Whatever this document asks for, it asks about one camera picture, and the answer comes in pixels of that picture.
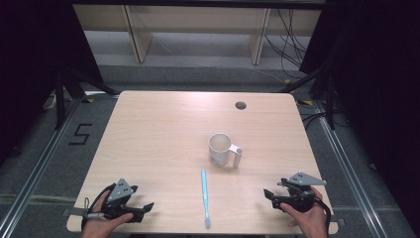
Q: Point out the grey round table grommet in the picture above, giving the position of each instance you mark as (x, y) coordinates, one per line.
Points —
(240, 105)

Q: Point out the beige wooden shelf unit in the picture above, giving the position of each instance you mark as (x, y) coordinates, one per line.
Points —
(198, 20)

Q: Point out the blue toothbrush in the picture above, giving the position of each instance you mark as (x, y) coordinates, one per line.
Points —
(205, 195)

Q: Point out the black curtain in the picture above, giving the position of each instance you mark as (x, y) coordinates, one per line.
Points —
(33, 66)
(379, 82)

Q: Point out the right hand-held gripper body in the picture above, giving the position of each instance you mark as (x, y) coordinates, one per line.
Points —
(298, 198)

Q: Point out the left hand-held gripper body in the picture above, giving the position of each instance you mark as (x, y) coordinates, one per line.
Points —
(120, 193)

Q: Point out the white cup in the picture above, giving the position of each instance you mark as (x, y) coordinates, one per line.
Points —
(218, 153)

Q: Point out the person's left hand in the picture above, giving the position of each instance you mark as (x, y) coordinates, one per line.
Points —
(94, 224)

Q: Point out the person's right hand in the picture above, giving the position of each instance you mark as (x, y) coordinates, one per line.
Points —
(312, 221)

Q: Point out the aluminium floor rail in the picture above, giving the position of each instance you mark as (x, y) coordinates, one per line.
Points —
(36, 168)
(350, 178)

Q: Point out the black metal stand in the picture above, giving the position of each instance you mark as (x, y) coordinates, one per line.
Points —
(330, 99)
(60, 99)

